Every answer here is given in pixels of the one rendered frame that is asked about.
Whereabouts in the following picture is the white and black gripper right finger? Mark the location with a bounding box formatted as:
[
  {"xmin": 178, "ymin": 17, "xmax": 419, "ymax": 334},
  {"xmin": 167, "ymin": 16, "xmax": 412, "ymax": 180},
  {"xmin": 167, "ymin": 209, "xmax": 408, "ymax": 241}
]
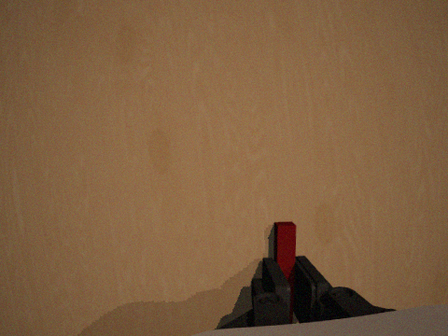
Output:
[{"xmin": 293, "ymin": 256, "xmax": 396, "ymax": 323}]

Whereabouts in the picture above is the dark red rod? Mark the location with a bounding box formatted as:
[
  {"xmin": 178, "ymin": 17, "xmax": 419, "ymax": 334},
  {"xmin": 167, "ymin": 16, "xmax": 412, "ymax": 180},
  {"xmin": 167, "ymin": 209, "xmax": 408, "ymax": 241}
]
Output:
[{"xmin": 273, "ymin": 221, "xmax": 296, "ymax": 324}]

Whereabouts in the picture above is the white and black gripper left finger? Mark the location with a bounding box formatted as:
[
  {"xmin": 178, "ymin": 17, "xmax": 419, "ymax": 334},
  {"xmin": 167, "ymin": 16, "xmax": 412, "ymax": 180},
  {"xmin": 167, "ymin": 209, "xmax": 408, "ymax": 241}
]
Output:
[{"xmin": 219, "ymin": 258, "xmax": 290, "ymax": 329}]

